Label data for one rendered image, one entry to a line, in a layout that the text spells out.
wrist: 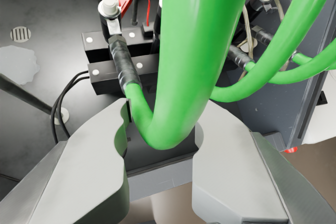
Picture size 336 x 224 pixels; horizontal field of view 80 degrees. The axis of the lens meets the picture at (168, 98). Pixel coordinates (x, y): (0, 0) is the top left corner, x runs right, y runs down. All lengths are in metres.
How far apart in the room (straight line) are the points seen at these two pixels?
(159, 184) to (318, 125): 0.35
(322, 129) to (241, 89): 0.39
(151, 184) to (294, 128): 0.30
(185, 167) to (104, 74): 0.22
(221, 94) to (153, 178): 0.24
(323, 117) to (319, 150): 1.44
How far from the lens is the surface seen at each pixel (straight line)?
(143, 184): 0.39
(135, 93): 0.16
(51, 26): 0.62
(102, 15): 0.29
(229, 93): 0.18
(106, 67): 0.38
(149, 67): 0.38
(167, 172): 0.39
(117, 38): 0.24
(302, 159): 1.86
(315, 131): 0.52
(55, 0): 0.66
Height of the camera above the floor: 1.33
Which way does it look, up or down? 71 degrees down
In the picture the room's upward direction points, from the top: 39 degrees clockwise
